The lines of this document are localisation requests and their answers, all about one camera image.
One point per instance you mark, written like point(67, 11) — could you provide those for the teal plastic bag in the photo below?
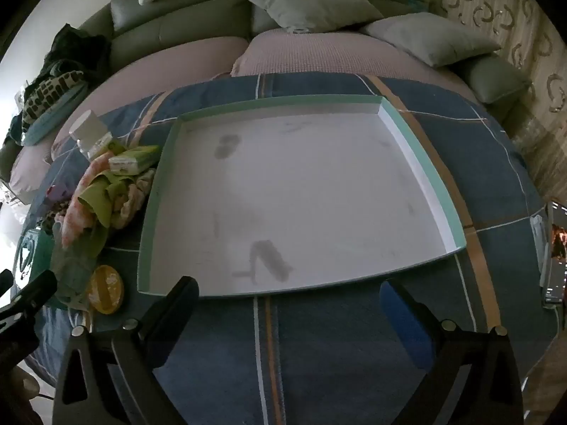
point(33, 265)

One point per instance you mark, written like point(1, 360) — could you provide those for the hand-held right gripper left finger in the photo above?
point(177, 310)

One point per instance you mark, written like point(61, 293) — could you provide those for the blue plaid blanket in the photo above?
point(332, 345)

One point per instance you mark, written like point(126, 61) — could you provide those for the green sofa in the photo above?
point(177, 22)

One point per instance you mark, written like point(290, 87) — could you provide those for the yellow round container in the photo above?
point(106, 290)

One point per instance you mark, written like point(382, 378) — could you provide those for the floral patterned cloth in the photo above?
point(133, 199)

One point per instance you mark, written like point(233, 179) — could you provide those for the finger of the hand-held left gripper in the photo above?
point(35, 290)

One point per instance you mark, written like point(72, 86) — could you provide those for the patterned beige curtain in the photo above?
point(487, 9)

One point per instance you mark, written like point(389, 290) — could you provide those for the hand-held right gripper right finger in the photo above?
point(405, 323)

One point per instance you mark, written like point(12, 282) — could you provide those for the pink sofa seat cushion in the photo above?
point(155, 66)
point(31, 168)
point(332, 53)

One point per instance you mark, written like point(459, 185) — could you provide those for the green cloth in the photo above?
point(99, 203)

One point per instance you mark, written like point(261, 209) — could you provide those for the green-rimmed white shallow box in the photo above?
point(288, 186)

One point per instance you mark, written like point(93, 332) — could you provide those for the dark green pillow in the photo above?
point(496, 79)

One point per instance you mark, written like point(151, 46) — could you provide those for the smartphone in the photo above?
point(557, 252)

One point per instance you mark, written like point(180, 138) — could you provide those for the white pill bottle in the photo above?
point(88, 128)

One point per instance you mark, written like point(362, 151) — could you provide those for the pink wavy striped cloth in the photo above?
point(77, 212)

